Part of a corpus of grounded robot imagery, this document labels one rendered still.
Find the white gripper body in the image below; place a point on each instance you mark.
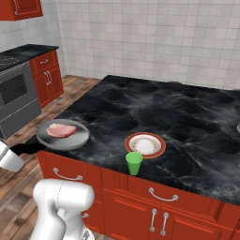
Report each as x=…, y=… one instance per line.
x=9, y=161

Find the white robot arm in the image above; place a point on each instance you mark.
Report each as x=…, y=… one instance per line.
x=59, y=200

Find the pink raw steak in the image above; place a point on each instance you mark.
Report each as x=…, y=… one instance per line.
x=61, y=130

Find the white plate with red rim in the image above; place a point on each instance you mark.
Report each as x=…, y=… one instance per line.
x=145, y=145

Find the grey stove with oven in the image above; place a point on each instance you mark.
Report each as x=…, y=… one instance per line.
x=17, y=97

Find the red drawer front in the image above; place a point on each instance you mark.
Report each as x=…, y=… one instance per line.
x=90, y=175
x=193, y=204

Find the red base cupboard run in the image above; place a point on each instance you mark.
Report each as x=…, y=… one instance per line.
x=47, y=79

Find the red cupboard door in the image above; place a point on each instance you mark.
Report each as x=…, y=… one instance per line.
x=128, y=215
x=193, y=229
x=95, y=217

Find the green cup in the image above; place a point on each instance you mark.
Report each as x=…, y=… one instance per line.
x=134, y=164

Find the red wall cupboard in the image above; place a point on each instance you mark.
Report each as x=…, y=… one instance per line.
x=22, y=7

